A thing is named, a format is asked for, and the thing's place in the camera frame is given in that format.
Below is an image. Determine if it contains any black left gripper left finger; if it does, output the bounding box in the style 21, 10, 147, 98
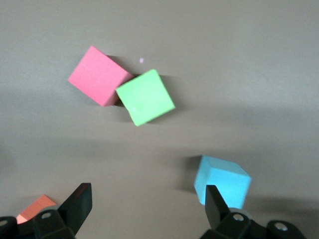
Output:
31, 183, 93, 239

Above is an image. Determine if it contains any green foam block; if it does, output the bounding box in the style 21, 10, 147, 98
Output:
115, 69, 176, 127

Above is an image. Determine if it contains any blue foam block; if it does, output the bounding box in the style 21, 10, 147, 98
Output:
193, 155, 252, 210

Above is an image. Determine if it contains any orange foam block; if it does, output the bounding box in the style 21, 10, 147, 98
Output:
15, 194, 57, 225

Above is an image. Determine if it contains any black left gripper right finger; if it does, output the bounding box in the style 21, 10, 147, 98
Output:
200, 184, 253, 239

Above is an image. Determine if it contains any red foam block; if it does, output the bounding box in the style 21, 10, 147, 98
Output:
67, 45, 135, 107

